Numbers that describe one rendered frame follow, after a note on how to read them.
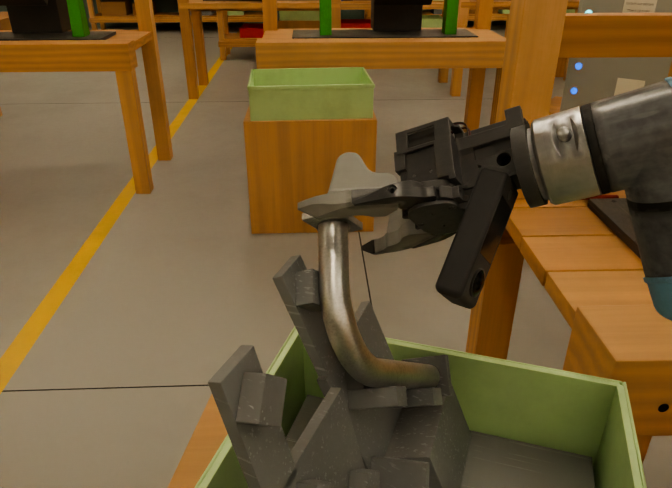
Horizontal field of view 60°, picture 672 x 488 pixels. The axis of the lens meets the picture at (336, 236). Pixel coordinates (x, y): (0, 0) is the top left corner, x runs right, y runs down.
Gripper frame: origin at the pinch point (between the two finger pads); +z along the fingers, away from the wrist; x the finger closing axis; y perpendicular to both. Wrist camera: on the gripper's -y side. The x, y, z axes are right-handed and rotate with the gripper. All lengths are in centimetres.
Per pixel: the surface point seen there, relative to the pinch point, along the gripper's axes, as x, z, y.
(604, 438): -34.2, -17.3, -18.9
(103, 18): -408, 652, 665
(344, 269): 0.6, -1.1, -3.9
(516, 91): -63, -10, 53
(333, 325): 0.5, 0.2, -9.2
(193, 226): -170, 187, 106
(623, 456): -24.9, -19.9, -21.1
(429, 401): -18.3, -1.3, -14.6
